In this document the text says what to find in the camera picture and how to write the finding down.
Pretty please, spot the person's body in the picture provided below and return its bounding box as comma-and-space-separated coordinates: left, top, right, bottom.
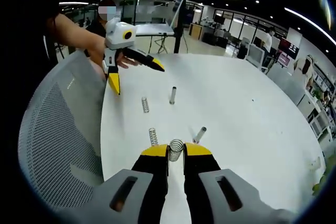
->
26, 0, 61, 65

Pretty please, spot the grey mesh office chair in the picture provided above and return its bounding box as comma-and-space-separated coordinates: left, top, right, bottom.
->
17, 50, 108, 213

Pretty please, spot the person's left forearm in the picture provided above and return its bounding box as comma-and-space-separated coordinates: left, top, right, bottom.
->
53, 12, 106, 51

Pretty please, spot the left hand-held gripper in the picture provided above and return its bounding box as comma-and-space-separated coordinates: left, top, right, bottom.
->
102, 16, 166, 96

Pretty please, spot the white shelf unit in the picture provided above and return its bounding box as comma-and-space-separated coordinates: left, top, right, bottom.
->
306, 95, 335, 147

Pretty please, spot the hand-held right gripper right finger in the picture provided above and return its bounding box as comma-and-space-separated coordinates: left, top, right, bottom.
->
183, 142, 297, 224

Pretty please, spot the open silver laptop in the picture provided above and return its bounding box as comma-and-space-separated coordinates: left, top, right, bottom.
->
135, 0, 189, 36

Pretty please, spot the metal coil spring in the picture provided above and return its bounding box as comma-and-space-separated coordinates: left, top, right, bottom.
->
141, 96, 150, 113
149, 127, 159, 147
169, 138, 185, 162

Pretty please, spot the monitor with red screen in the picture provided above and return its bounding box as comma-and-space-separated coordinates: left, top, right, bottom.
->
277, 37, 300, 60

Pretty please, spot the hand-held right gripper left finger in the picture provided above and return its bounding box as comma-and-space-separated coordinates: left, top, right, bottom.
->
78, 144, 170, 224

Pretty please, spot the silver metal pin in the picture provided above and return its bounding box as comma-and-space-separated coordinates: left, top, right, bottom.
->
169, 86, 177, 105
192, 126, 207, 145

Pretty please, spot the black upright pole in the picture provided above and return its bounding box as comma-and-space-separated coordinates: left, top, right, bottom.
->
173, 0, 190, 55

